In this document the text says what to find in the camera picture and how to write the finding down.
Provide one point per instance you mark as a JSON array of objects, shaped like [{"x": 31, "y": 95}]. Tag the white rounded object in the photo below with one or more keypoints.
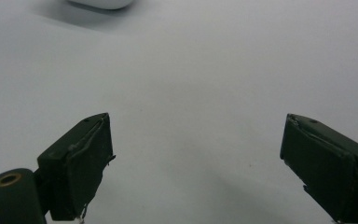
[{"x": 102, "y": 3}]

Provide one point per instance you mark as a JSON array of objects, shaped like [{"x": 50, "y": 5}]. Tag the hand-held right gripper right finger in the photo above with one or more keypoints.
[{"x": 329, "y": 168}]

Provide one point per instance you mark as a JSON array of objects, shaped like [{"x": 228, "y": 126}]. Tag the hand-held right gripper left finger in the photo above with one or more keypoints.
[{"x": 74, "y": 168}]

